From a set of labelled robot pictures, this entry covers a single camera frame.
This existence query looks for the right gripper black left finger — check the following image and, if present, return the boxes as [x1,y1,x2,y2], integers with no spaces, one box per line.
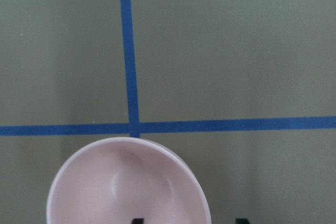
[131,218,144,224]

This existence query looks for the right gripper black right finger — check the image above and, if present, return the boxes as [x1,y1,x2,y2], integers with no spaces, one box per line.
[235,218,250,224]

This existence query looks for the pink bowl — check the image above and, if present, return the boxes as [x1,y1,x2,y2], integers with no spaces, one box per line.
[46,137,212,223]

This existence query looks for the brown paper table cover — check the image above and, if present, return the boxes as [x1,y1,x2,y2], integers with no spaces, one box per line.
[1,0,335,223]

